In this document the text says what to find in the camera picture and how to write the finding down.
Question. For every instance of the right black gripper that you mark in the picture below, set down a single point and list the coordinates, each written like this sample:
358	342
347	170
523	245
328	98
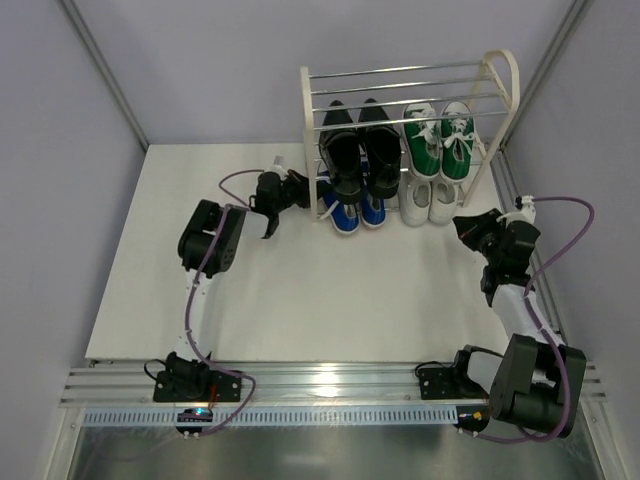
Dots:
486	231

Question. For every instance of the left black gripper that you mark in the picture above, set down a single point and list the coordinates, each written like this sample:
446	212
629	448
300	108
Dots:
295	189

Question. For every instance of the white sneaker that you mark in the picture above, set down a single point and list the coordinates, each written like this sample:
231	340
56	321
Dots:
444	202
415	201

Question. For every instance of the blue canvas sneaker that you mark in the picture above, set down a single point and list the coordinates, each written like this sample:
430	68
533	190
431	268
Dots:
344	217
372	209

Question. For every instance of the black leather shoe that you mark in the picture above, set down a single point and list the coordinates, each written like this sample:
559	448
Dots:
339	148
382	147

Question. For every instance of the green canvas sneaker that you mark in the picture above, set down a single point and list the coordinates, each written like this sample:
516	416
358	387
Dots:
458	134
421	132

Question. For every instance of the cream metal shoe rack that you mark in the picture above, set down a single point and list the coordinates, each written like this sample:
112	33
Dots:
490	86

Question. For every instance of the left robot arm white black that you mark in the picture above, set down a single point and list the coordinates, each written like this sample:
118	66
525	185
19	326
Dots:
207	249

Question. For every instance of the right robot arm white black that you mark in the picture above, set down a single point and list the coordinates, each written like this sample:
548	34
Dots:
535	384

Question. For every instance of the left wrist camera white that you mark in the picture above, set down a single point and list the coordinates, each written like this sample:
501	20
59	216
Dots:
278	167

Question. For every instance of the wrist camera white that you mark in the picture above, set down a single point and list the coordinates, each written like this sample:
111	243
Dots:
278	167
524	211

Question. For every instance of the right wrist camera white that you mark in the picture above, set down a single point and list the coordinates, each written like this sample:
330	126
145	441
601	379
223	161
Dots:
524	211

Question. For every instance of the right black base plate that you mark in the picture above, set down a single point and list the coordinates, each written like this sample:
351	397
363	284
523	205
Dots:
439	382

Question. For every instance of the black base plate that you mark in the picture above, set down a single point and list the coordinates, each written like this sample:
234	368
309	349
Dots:
196	386
439	382

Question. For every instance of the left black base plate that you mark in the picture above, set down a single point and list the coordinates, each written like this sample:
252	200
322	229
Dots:
196	386

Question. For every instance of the slotted grey cable duct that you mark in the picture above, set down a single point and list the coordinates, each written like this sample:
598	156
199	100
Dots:
272	416

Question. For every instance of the aluminium mounting rail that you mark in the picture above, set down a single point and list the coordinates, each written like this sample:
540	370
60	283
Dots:
121	383

